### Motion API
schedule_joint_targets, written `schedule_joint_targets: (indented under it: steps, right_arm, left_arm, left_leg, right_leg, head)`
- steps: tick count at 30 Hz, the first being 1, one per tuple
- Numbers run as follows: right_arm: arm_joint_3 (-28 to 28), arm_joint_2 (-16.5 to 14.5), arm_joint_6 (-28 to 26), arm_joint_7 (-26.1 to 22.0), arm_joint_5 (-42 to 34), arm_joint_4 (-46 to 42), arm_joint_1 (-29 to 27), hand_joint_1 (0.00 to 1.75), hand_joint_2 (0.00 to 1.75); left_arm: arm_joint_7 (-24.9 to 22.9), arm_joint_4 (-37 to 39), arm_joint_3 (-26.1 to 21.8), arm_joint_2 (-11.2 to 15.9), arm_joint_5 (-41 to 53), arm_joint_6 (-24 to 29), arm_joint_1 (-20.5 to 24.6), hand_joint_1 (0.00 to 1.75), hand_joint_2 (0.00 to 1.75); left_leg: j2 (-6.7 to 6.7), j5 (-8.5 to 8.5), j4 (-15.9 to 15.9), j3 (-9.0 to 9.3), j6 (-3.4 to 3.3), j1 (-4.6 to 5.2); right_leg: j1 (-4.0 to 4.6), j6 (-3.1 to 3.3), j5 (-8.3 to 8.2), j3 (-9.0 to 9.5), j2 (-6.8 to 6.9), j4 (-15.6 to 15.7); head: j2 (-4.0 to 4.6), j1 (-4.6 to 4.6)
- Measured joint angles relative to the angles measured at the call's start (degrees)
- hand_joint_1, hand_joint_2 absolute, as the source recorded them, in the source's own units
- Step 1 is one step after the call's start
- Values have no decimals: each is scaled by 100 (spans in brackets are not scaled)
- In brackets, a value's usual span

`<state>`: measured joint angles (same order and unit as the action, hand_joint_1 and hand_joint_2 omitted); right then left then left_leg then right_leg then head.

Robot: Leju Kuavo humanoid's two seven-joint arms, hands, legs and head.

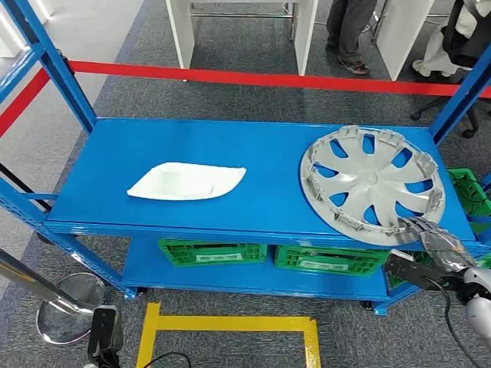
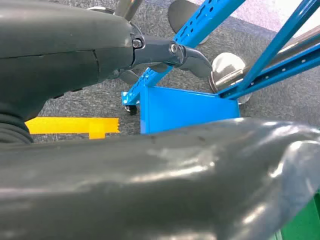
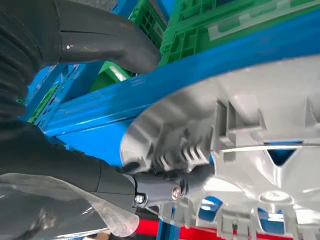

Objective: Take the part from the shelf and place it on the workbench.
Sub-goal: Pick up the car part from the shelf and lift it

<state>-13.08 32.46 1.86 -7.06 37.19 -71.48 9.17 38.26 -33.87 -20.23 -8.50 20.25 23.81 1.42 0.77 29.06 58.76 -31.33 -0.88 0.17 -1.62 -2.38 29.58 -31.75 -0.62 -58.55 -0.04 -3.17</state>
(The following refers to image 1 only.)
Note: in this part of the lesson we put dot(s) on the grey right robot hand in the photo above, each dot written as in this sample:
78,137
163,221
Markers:
445,251

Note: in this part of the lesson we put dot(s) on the silver plastic hubcap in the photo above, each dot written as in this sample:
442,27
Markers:
368,180

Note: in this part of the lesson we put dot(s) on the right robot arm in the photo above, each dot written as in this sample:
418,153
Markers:
481,304

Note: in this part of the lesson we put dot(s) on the blue metal shelf rack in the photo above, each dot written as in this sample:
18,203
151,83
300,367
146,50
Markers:
230,152

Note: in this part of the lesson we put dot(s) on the white plastic part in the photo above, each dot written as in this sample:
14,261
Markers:
180,182

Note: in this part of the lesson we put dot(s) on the green plastic crate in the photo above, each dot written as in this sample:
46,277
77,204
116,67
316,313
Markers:
329,259
211,251
395,282
466,195

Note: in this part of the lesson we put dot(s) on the person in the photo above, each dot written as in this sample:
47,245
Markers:
433,51
349,30

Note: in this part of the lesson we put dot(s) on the black office chair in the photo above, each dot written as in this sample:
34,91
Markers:
464,51

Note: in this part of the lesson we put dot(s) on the white desk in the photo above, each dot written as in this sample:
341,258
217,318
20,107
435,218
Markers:
399,35
180,35

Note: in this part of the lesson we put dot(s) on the red barrier belt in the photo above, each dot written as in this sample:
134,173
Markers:
230,77
23,101

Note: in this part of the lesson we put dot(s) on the chrome stanchion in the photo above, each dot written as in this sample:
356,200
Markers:
69,315

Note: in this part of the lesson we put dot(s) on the black pole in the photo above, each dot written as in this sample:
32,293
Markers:
23,187

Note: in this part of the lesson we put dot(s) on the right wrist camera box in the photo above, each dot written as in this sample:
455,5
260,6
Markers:
406,272

